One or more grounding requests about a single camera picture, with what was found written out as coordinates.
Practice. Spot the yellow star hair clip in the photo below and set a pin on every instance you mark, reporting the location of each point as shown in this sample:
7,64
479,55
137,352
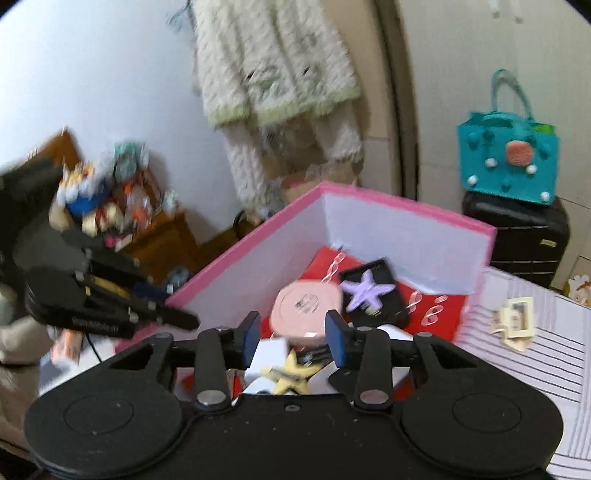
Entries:
291,377

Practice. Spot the cream rectangular hair claw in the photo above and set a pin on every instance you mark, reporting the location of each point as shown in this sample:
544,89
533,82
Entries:
515,322

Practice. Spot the beige wardrobe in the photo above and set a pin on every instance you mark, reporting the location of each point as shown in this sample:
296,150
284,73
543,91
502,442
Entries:
424,66

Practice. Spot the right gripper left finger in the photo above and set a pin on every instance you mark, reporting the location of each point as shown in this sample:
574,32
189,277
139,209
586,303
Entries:
246,338

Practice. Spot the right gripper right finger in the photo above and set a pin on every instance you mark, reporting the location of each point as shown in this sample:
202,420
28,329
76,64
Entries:
342,341

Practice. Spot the purple starfish hair clip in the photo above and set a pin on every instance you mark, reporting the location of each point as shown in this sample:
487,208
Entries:
367,291

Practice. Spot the cream knitted cardigan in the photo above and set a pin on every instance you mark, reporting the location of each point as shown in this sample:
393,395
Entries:
259,65

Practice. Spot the black rubber tray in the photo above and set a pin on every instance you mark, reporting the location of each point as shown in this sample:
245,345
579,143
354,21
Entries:
394,311

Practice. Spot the cluttered wooden side cabinet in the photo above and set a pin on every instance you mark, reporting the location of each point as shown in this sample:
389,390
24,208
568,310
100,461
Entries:
129,213

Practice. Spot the pink storage box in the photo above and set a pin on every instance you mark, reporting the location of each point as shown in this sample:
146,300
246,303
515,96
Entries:
430,249

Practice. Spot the black suitcase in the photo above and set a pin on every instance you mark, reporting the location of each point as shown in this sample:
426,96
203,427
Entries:
531,238

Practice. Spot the teal felt handbag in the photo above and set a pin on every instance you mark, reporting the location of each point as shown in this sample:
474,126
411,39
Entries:
507,155

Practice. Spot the orange patterned gift bag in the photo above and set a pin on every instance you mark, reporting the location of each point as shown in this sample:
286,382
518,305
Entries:
578,289

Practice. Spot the striped white table cloth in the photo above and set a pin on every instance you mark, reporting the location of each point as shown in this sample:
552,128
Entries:
557,362

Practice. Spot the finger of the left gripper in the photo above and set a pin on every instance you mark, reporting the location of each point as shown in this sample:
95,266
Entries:
165,315
149,291

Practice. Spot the pink round compact case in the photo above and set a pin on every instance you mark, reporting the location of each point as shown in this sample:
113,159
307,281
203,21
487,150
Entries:
298,313

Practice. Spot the white power adapter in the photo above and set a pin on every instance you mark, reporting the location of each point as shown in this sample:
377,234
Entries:
270,353

